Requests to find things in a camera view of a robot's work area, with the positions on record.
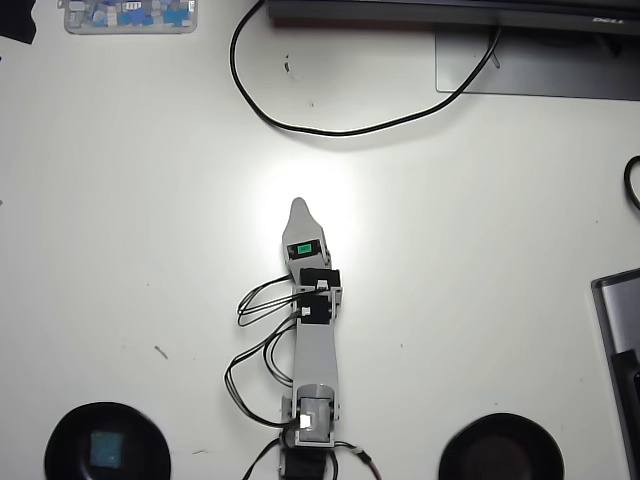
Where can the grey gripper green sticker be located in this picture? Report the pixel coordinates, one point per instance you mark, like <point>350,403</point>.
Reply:
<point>305,249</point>

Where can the blue foam cube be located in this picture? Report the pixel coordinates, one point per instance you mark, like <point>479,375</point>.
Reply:
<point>106,449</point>

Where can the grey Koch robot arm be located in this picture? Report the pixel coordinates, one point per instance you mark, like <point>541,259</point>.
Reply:
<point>315,355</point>

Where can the black Dell monitor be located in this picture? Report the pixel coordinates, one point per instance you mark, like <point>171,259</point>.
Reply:
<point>400,12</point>

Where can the clear box of small parts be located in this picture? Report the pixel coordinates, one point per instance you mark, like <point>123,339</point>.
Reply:
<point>130,17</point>

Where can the black round bowl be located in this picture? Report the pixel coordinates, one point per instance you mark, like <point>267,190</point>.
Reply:
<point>500,450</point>
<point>145,450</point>

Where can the grey laptop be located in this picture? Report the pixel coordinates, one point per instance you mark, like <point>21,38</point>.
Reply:
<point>617,310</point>

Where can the black object at table edge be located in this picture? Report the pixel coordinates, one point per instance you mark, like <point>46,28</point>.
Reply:
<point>17,20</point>

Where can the dark flat rectangular device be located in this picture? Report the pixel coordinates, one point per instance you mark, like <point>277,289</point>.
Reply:
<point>627,395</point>

